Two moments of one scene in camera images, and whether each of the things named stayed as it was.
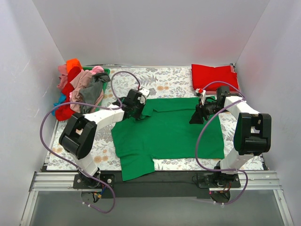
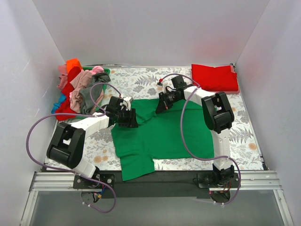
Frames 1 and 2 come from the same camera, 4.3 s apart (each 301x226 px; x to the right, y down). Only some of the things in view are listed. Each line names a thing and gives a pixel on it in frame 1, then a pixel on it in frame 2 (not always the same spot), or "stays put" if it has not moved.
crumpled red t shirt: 63,112 stays put
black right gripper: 202,111 -> 164,101
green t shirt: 164,132 stays put
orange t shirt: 71,63 stays put
